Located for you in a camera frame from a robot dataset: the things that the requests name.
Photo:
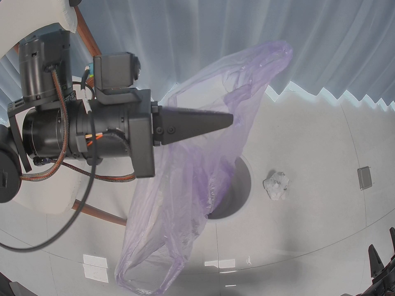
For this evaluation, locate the white plastic wrapper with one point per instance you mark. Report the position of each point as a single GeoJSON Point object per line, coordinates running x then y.
{"type": "Point", "coordinates": [276, 186]}

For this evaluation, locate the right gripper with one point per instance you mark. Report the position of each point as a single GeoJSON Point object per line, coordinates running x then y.
{"type": "Point", "coordinates": [387, 282]}

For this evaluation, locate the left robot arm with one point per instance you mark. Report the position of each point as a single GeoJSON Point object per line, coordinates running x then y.
{"type": "Point", "coordinates": [43, 60]}

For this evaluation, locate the white trash bin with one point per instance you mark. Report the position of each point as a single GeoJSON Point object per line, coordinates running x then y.
{"type": "Point", "coordinates": [242, 183]}

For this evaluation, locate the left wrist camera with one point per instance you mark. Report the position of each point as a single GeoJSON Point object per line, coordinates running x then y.
{"type": "Point", "coordinates": [114, 69]}

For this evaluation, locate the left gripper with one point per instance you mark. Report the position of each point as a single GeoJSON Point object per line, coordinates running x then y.
{"type": "Point", "coordinates": [114, 122]}

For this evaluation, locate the blue-green curtain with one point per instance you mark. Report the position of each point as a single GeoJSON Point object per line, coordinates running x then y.
{"type": "Point", "coordinates": [216, 17]}

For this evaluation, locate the purple plastic bag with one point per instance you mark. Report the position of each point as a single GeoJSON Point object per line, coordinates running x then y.
{"type": "Point", "coordinates": [191, 180]}

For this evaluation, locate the white cushioned wooden chair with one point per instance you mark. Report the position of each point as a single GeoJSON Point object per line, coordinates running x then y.
{"type": "Point", "coordinates": [31, 5]}

